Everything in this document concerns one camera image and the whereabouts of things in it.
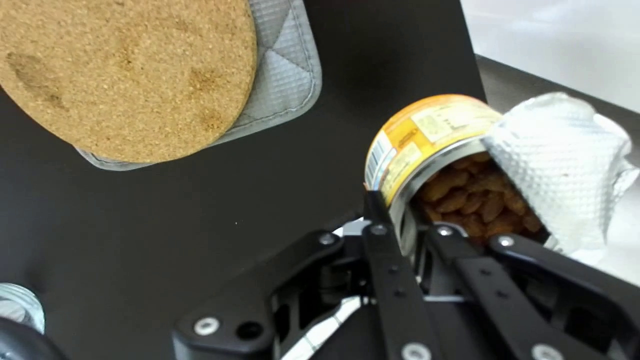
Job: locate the yellow label food can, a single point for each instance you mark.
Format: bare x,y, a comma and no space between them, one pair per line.
413,132

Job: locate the round cork trivet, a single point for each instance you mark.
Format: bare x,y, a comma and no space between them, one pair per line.
127,73

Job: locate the grey quilted pot holder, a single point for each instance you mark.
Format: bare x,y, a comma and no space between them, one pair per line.
286,73

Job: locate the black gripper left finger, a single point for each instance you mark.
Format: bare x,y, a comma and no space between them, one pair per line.
393,292

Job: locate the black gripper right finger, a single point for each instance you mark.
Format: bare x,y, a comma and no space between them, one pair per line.
521,292

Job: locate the clear drinking glass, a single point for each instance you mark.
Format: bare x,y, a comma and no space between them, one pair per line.
18,306

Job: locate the black table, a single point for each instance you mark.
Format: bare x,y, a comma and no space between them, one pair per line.
166,221

